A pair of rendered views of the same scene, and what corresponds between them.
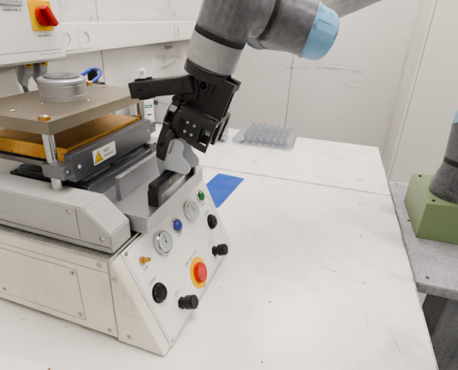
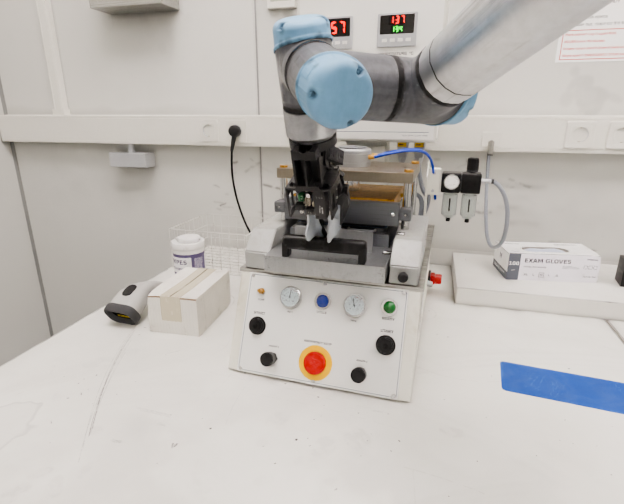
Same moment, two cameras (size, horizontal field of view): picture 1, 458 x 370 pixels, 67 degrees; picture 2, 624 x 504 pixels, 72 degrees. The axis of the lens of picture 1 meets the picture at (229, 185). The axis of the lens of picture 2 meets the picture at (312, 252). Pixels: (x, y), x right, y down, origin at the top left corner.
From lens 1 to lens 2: 0.82 m
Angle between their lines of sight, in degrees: 82
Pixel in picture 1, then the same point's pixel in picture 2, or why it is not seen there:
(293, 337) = (237, 457)
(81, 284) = not seen: hidden behind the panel
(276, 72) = not seen: outside the picture
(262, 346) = (228, 429)
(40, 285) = not seen: hidden behind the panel
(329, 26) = (305, 81)
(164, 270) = (276, 318)
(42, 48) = (405, 129)
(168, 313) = (253, 348)
